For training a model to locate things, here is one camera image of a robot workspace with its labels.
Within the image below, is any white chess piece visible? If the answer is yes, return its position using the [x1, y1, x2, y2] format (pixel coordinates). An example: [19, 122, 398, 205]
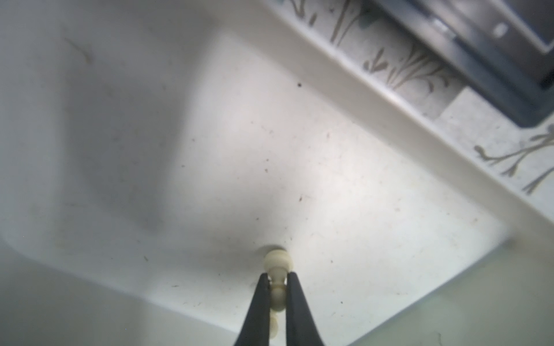
[263, 249, 293, 312]

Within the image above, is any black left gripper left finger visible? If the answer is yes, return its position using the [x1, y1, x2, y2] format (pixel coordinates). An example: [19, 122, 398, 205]
[235, 273, 271, 346]

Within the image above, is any black white chess board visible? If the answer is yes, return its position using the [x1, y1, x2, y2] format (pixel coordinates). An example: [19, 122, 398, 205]
[374, 0, 553, 128]

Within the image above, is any white plastic tray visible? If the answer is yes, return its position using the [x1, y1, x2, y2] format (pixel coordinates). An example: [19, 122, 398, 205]
[1, 1, 553, 345]

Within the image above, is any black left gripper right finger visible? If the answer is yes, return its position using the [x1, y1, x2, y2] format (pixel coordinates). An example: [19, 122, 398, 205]
[286, 272, 324, 346]

